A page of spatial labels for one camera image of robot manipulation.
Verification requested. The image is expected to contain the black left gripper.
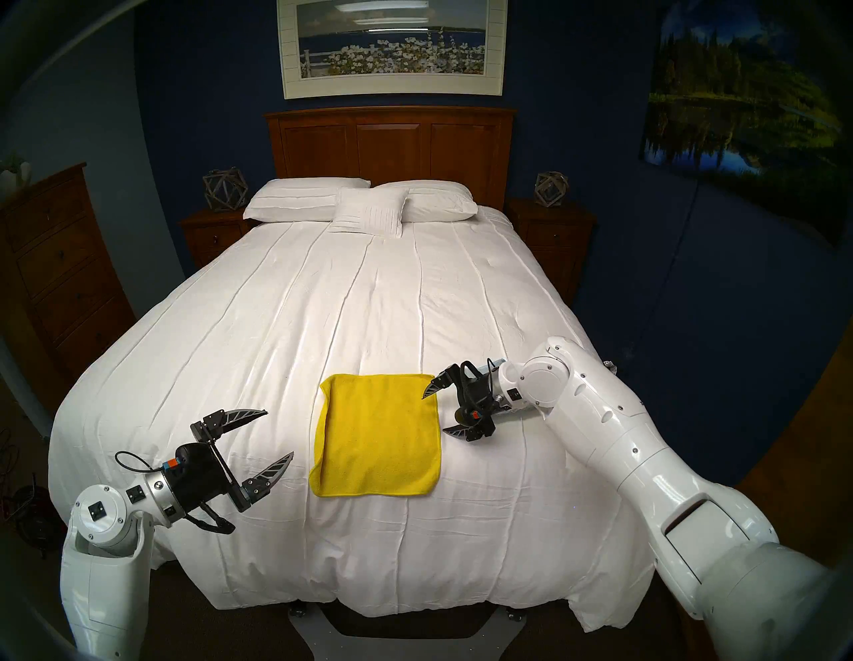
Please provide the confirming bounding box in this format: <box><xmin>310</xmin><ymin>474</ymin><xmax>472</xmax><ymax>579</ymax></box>
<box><xmin>163</xmin><ymin>408</ymin><xmax>295</xmax><ymax>515</ymax></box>

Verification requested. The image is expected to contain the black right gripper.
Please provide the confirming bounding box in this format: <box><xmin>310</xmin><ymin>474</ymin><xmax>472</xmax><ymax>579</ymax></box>
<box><xmin>422</xmin><ymin>362</ymin><xmax>502</xmax><ymax>445</ymax></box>

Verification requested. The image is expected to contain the yellow hand towel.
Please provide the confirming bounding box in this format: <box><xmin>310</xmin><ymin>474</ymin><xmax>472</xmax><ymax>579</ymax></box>
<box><xmin>309</xmin><ymin>373</ymin><xmax>442</xmax><ymax>498</ymax></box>

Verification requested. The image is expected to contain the white bed with duvet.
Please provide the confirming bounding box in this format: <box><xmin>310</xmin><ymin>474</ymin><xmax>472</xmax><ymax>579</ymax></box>
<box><xmin>48</xmin><ymin>203</ymin><xmax>662</xmax><ymax>632</ymax></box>

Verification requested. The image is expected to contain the brown wooden nightstand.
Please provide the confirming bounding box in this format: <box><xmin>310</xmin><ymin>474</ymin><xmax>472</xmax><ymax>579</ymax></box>
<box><xmin>504</xmin><ymin>198</ymin><xmax>597</xmax><ymax>307</ymax></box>
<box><xmin>180</xmin><ymin>210</ymin><xmax>257</xmax><ymax>271</ymax></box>

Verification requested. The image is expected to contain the white bed pillow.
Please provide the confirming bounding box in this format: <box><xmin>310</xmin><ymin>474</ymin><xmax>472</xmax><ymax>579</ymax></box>
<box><xmin>243</xmin><ymin>177</ymin><xmax>371</xmax><ymax>223</ymax></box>
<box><xmin>373</xmin><ymin>180</ymin><xmax>478</xmax><ymax>223</ymax></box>

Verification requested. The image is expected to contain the small pleated white cushion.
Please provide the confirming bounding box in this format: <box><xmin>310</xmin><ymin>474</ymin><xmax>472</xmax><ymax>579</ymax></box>
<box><xmin>329</xmin><ymin>187</ymin><xmax>411</xmax><ymax>239</ymax></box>

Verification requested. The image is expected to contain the brown wooden dresser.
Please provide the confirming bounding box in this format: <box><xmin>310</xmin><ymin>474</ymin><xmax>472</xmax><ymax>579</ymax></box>
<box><xmin>0</xmin><ymin>162</ymin><xmax>137</xmax><ymax>414</ymax></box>

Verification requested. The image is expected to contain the brown wooden headboard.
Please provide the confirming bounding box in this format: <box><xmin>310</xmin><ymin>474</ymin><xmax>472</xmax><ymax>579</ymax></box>
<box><xmin>263</xmin><ymin>105</ymin><xmax>517</xmax><ymax>211</ymax></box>

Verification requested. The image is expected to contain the white framed flower picture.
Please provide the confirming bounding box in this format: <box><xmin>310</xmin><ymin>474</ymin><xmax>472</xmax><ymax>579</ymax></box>
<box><xmin>277</xmin><ymin>0</ymin><xmax>508</xmax><ymax>101</ymax></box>

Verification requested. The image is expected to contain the forest lake canvas print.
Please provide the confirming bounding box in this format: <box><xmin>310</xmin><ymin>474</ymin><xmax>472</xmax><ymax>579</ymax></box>
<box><xmin>640</xmin><ymin>0</ymin><xmax>850</xmax><ymax>247</ymax></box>

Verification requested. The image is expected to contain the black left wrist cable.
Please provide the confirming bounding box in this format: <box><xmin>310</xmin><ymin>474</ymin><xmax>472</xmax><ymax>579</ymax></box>
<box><xmin>115</xmin><ymin>450</ymin><xmax>235</xmax><ymax>534</ymax></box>

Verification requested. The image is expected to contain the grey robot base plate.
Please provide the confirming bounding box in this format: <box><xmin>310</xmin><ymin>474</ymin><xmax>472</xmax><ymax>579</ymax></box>
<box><xmin>288</xmin><ymin>603</ymin><xmax>527</xmax><ymax>661</ymax></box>

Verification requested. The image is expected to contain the coiled black floor cable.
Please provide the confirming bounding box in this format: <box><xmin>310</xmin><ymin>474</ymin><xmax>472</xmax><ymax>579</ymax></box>
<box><xmin>10</xmin><ymin>483</ymin><xmax>61</xmax><ymax>554</ymax></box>

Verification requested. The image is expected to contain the geometric wire ornament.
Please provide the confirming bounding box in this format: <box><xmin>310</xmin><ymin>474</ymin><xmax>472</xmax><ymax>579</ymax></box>
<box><xmin>202</xmin><ymin>167</ymin><xmax>249</xmax><ymax>213</ymax></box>
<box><xmin>533</xmin><ymin>171</ymin><xmax>570</xmax><ymax>207</ymax></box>

